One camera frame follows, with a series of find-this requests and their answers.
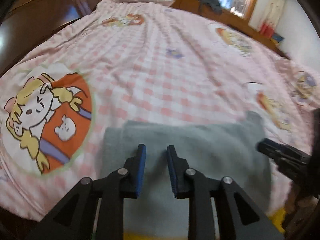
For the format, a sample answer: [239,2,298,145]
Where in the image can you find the grey pants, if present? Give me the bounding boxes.
[95,111,271,238]

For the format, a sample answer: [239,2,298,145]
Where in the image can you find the yellow fluffy garment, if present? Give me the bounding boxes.
[124,207,286,240]

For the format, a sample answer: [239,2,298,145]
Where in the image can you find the blue book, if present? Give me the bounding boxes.
[270,33,284,46]

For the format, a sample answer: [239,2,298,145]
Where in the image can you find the wooden windowsill cabinet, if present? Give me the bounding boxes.
[171,0,290,60]

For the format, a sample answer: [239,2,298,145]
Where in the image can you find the right red cream curtain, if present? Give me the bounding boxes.
[259,0,286,38]

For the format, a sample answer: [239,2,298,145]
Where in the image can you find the dark clothes on cabinet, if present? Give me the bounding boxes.
[198,0,222,15]

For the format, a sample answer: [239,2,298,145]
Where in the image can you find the pink checkered cartoon bedspread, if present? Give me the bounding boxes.
[1,0,319,220]

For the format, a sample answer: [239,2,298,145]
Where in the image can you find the dark wooden headboard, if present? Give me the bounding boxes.
[1,0,102,74]

